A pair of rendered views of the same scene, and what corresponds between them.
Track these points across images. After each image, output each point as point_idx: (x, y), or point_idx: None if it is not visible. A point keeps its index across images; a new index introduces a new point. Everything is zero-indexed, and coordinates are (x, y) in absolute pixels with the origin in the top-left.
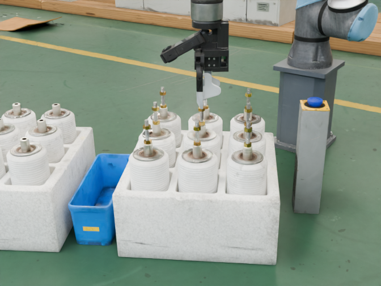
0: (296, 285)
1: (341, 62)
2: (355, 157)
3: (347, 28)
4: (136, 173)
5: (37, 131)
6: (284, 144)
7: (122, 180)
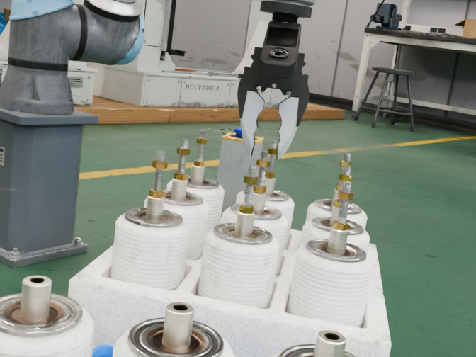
0: (392, 335)
1: None
2: (103, 234)
3: (129, 44)
4: (365, 286)
5: (182, 352)
6: (38, 253)
7: (329, 328)
